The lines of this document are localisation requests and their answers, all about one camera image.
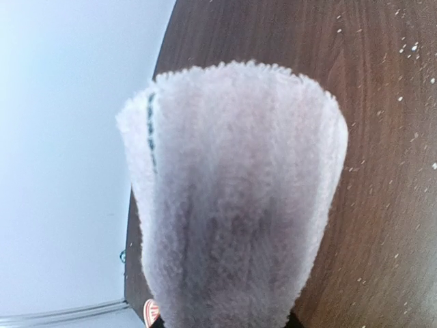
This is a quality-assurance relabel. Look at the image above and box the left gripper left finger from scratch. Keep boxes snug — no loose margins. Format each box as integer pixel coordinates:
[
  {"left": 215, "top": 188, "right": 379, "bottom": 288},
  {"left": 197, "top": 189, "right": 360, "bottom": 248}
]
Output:
[{"left": 152, "top": 316, "right": 165, "bottom": 328}]

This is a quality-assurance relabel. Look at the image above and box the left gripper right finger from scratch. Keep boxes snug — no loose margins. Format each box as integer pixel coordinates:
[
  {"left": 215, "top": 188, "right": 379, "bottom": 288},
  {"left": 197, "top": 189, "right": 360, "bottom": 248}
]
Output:
[{"left": 286, "top": 311, "right": 305, "bottom": 328}]

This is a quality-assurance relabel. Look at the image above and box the pink towel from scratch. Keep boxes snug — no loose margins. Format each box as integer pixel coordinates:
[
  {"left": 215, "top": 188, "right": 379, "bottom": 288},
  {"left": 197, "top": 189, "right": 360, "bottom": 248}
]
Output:
[{"left": 116, "top": 61, "right": 348, "bottom": 327}]

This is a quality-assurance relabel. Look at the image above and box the red patterned bowl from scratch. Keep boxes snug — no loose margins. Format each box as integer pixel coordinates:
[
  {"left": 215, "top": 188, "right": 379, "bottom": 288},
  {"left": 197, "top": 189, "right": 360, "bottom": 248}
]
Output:
[{"left": 143, "top": 299, "right": 160, "bottom": 328}]

